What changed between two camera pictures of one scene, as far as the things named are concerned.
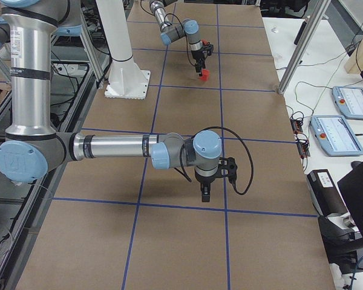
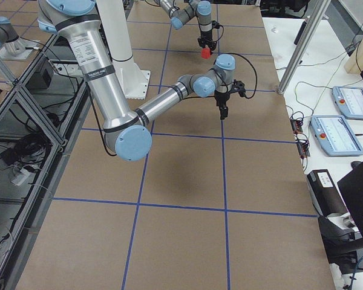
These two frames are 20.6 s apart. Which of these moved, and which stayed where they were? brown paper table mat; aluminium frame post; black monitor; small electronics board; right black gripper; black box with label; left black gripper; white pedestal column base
Moved: right black gripper; left black gripper
Stayed: black box with label; small electronics board; white pedestal column base; brown paper table mat; aluminium frame post; black monitor
